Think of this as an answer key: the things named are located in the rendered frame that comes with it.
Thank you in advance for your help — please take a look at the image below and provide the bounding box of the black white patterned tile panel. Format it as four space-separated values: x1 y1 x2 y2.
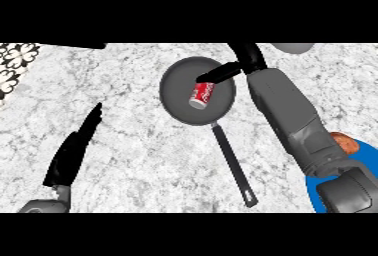
0 42 43 101

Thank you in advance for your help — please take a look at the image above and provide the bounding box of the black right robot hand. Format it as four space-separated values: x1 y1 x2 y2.
195 42 270 84

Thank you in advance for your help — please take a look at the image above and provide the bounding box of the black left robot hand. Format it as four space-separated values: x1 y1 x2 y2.
42 102 105 188

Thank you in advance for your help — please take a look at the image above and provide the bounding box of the blue plate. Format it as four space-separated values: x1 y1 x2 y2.
304 139 378 214

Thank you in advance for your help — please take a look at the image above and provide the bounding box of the red soda can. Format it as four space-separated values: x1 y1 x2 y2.
188 81 217 110

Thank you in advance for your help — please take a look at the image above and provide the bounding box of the dark grey frying pan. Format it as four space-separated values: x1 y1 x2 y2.
158 56 260 208

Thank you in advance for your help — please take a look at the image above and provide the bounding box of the brown round food item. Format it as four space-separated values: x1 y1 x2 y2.
329 131 362 156

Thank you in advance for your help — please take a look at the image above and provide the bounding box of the grey round object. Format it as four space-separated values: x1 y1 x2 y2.
269 42 316 55

